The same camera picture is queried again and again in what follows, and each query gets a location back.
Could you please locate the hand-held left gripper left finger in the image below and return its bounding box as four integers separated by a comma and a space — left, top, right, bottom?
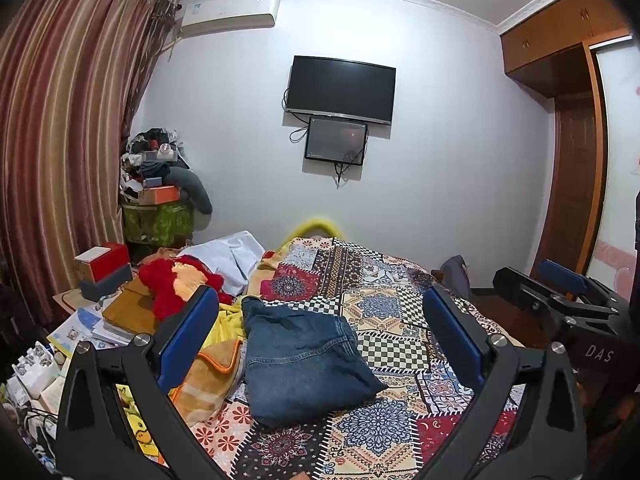
56, 284, 228, 480

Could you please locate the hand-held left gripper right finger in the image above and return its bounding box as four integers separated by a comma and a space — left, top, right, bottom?
422, 285, 587, 480

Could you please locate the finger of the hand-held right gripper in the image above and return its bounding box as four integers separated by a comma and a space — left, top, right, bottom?
492, 266, 618, 331
539, 259, 626, 308

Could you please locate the blue denim jacket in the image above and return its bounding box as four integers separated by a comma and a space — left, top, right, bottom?
240, 296, 388, 428

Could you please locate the yellow blanket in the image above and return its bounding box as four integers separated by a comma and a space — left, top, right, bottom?
200, 305, 246, 348

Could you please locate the orange towel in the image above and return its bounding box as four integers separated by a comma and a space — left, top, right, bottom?
170, 339, 246, 423

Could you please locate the red plush toy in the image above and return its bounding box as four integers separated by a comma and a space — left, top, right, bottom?
137, 255, 226, 321

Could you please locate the grey backpack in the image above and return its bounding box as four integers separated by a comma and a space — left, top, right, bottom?
440, 255, 473, 301

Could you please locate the mustard brown box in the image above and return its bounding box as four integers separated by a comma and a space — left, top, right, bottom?
102, 277, 161, 336

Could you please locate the patchwork printed bed quilt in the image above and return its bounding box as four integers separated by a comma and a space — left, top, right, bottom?
190, 237, 531, 480

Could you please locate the white cloth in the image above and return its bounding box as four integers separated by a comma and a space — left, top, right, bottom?
180, 230, 266, 296

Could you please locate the brown wooden door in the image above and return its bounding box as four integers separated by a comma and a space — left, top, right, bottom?
530, 97, 601, 286

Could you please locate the dark grey box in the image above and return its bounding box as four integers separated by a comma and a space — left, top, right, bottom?
79, 264, 135, 303

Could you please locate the stack of paper booklets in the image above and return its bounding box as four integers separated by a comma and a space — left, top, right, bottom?
47, 307, 131, 351

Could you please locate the red and white box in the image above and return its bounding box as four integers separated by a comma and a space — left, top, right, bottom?
74, 242, 132, 283

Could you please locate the green printed cloth cover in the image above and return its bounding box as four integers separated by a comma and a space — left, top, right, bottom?
121, 202, 195, 246

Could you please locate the white sliding wardrobe door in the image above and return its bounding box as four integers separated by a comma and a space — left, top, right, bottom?
580, 35, 640, 291

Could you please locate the orange box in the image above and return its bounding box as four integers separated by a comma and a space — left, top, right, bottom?
137, 186, 181, 206

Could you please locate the grey neck pillow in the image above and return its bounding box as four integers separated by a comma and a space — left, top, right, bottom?
167, 166, 213, 216

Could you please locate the pile of clutter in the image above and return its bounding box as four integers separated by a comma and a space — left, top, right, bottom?
120, 127, 191, 196

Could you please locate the wooden wardrobe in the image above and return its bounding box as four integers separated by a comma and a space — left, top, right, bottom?
500, 0, 636, 286

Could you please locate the brown striped curtain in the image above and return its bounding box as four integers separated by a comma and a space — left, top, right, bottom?
0, 0, 176, 326

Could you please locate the white air conditioner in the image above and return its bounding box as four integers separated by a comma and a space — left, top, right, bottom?
180, 0, 279, 38

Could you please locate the yellow padded bed rail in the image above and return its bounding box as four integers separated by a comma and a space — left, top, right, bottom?
282, 217, 346, 251

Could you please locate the small black wall monitor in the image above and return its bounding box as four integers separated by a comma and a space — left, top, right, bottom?
304, 116, 369, 166

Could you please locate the black wall television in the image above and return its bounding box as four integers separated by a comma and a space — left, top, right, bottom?
285, 55, 397, 126

